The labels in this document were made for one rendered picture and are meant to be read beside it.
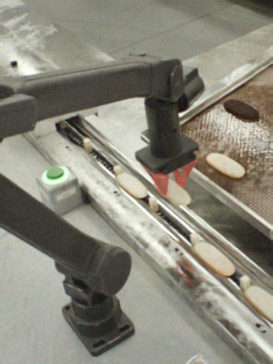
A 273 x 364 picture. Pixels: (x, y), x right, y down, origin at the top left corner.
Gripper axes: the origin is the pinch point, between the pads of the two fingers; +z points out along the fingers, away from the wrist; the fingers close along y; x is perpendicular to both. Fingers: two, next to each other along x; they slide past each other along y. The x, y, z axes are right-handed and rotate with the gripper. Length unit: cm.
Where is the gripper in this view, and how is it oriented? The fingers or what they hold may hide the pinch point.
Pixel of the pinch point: (171, 188)
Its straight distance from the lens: 113.3
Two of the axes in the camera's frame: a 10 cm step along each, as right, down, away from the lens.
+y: 8.3, -4.2, 3.7
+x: -5.5, -4.6, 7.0
